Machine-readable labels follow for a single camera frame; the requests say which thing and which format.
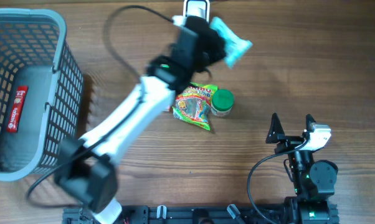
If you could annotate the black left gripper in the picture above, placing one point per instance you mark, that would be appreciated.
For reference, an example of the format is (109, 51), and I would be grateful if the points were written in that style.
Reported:
(217, 42)

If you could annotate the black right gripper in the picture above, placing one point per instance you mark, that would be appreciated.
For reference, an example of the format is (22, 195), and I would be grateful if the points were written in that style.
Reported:
(291, 142)

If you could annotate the teal tissue pack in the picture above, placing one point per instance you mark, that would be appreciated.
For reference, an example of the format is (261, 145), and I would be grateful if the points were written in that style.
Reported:
(235, 47)

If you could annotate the green lid jar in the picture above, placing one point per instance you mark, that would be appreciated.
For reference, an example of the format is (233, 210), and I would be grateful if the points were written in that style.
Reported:
(222, 102)

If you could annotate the Haribo gummy candy bag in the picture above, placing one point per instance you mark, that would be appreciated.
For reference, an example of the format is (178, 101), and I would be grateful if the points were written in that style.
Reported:
(193, 104)

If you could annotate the red Nescafe coffee stick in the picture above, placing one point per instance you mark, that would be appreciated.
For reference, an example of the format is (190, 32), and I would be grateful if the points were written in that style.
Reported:
(17, 107)

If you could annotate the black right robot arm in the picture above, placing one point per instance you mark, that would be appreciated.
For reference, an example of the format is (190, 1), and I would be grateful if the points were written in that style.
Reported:
(313, 181)

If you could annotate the white barcode scanner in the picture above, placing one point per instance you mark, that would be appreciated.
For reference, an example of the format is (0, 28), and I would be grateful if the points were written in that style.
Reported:
(199, 8)

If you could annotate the grey plastic shopping basket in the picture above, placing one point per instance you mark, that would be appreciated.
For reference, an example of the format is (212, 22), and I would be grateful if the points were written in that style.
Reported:
(34, 52)

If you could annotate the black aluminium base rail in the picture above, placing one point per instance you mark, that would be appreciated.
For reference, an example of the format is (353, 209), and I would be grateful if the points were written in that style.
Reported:
(230, 214)

